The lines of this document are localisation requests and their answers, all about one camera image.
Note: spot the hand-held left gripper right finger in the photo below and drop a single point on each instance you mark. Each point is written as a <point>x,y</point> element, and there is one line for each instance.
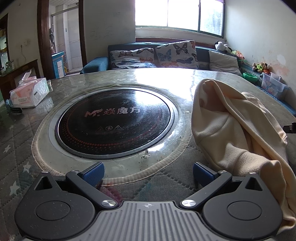
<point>203,174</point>

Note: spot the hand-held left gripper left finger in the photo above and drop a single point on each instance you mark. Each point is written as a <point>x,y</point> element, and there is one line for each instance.
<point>93,173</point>

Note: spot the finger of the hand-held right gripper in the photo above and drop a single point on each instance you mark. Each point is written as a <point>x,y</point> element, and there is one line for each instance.
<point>290,128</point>

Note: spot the cream long-sleeved garment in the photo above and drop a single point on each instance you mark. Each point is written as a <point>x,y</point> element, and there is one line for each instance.
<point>231,129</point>

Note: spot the clear plastic storage box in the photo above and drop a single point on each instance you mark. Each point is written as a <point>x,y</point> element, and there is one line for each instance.
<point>274,87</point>

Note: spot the round black induction cooktop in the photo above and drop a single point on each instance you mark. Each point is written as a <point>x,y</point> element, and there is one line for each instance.
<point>113,122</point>

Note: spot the green plastic bowl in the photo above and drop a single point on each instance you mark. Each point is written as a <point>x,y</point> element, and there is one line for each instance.
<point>251,77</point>

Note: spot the small plush toys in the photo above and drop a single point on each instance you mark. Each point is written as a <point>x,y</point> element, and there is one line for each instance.
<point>260,67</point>

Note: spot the green and orange toy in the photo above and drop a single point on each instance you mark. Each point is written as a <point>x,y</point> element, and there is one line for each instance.
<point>238,55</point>

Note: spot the grey cushion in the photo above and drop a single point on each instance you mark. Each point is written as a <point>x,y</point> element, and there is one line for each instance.
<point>224,62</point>

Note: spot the small dark labelled packet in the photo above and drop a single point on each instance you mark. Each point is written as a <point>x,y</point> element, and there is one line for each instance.
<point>13,107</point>

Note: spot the pink and white tissue pack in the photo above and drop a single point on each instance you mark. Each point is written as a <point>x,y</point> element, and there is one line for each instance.
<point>30,91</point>

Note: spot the panda plush toy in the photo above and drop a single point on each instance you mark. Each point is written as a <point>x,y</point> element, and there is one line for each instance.
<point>222,46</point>

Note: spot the blue corner sofa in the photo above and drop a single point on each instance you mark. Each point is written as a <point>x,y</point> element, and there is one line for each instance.
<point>97,64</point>

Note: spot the light blue small cabinet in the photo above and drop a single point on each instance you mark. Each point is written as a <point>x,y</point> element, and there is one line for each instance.
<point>58,66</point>

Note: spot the large butterfly print pillow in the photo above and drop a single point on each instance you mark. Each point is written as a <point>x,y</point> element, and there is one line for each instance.
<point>177,54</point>

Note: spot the dark wooden sideboard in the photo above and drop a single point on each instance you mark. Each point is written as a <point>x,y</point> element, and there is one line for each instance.
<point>20,71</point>

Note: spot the wooden display cabinet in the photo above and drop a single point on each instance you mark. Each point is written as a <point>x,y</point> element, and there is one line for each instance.
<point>3,46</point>

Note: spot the window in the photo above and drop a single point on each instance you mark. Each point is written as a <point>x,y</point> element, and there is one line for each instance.
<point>180,14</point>

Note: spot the dark wooden door frame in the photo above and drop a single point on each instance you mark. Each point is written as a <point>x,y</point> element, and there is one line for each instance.
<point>42,34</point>

